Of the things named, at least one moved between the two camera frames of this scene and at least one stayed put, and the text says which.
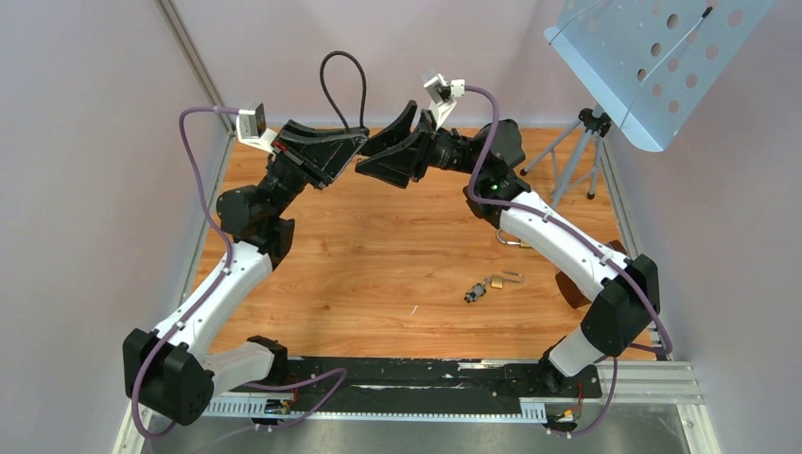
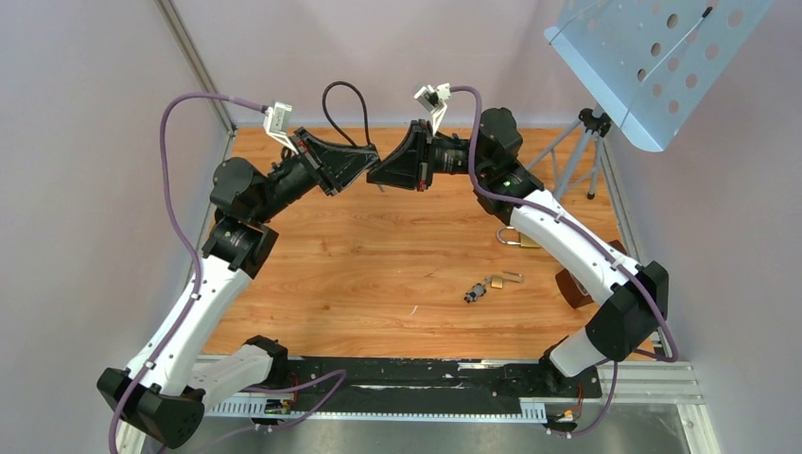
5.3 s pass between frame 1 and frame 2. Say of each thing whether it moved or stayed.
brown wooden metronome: stayed
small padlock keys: stayed
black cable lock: moved
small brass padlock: stayed
